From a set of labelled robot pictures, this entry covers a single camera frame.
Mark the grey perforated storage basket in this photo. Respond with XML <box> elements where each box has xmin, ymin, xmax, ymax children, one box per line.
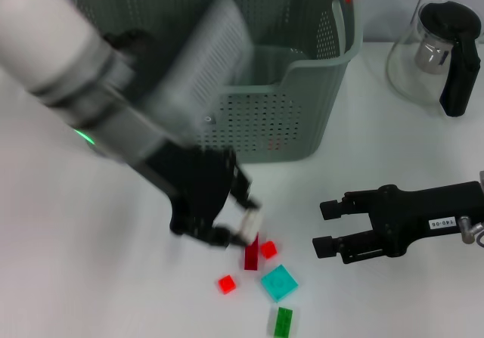
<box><xmin>56</xmin><ymin>0</ymin><xmax>365</xmax><ymax>165</ymax></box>

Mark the silver right gripper connector post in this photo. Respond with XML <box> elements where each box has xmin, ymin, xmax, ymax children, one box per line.
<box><xmin>458</xmin><ymin>215</ymin><xmax>484</xmax><ymax>245</ymax></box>

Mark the glass pitcher with black handle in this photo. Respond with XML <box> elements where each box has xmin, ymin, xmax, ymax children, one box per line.
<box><xmin>385</xmin><ymin>0</ymin><xmax>484</xmax><ymax>118</ymax></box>

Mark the left wrist camera housing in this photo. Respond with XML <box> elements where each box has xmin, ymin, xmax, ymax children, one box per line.
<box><xmin>149</xmin><ymin>0</ymin><xmax>255</xmax><ymax>146</ymax></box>

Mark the dark red long toy brick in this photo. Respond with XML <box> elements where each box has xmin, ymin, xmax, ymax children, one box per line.
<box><xmin>244</xmin><ymin>234</ymin><xmax>261</xmax><ymax>271</ymax></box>

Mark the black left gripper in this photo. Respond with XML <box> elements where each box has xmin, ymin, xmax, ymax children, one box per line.
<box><xmin>142</xmin><ymin>144</ymin><xmax>262</xmax><ymax>249</ymax></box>

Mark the white toy brick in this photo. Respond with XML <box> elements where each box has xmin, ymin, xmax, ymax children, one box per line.
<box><xmin>240</xmin><ymin>209</ymin><xmax>265</xmax><ymax>241</ymax></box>

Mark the small red toy brick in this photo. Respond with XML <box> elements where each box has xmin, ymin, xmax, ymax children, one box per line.
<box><xmin>259</xmin><ymin>240</ymin><xmax>278</xmax><ymax>259</ymax></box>
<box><xmin>217</xmin><ymin>274</ymin><xmax>238</xmax><ymax>296</ymax></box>

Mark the green toy brick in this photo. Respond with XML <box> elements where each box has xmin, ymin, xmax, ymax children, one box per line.
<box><xmin>270</xmin><ymin>306</ymin><xmax>295</xmax><ymax>338</ymax></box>

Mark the cyan square toy plate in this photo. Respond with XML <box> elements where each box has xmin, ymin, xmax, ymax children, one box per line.
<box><xmin>259</xmin><ymin>264</ymin><xmax>299</xmax><ymax>302</ymax></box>

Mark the black clay teapot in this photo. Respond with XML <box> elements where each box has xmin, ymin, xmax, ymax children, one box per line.
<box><xmin>102</xmin><ymin>29</ymin><xmax>154</xmax><ymax>54</ymax></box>

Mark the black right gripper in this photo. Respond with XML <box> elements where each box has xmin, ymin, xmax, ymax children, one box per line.
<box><xmin>312</xmin><ymin>181</ymin><xmax>484</xmax><ymax>266</ymax></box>

